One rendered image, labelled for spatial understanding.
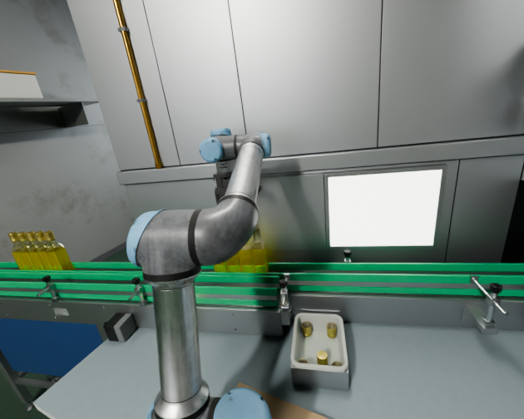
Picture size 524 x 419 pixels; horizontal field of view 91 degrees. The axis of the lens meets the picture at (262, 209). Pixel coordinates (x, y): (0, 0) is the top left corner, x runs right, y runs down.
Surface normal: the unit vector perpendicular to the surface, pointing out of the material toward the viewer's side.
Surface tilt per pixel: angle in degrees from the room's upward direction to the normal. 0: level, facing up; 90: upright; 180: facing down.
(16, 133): 90
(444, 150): 90
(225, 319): 90
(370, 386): 0
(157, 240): 68
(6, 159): 90
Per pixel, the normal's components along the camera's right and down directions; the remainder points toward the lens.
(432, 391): -0.12, -0.93
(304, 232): -0.19, 0.36
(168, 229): -0.14, -0.35
